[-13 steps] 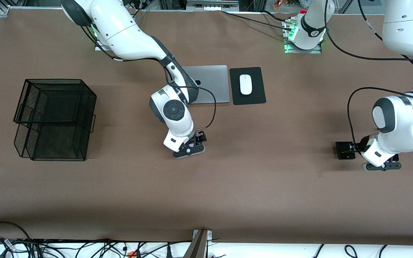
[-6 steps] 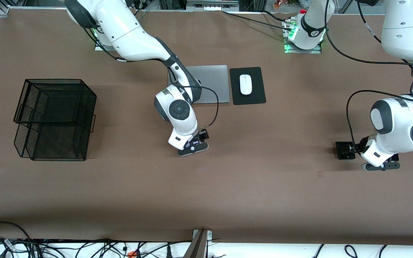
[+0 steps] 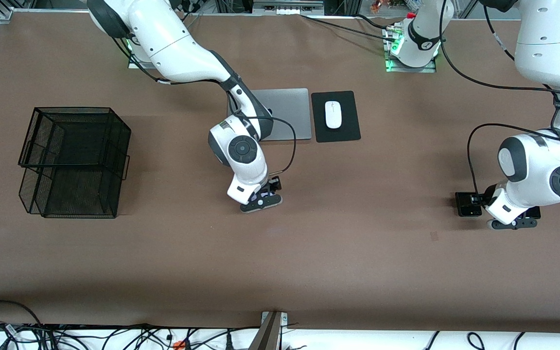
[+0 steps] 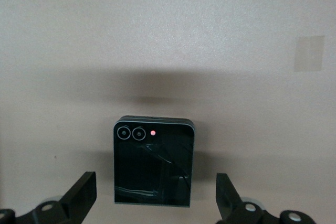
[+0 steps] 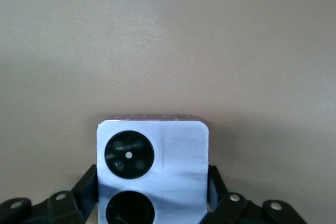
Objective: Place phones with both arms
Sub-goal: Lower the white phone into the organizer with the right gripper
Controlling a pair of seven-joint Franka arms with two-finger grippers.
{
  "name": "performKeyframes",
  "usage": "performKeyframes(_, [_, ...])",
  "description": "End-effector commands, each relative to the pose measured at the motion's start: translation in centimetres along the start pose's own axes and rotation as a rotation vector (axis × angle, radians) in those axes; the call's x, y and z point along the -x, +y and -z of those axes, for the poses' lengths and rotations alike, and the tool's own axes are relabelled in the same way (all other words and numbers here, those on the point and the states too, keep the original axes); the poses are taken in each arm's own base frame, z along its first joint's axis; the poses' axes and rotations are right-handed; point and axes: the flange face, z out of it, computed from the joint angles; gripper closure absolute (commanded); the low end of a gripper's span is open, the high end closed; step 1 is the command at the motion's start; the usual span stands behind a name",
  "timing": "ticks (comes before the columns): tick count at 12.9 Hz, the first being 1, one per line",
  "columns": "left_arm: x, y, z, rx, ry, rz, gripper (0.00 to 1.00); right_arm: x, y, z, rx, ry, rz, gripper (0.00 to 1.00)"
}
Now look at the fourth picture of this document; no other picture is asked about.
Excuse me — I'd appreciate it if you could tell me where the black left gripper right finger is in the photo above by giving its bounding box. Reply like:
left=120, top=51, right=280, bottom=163
left=216, top=173, right=316, bottom=224

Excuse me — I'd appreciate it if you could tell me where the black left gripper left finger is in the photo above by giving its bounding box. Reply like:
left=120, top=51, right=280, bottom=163
left=0, top=171, right=97, bottom=224

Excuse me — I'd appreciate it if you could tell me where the black flip phone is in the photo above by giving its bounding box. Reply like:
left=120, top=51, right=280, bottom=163
left=113, top=115, right=197, bottom=206

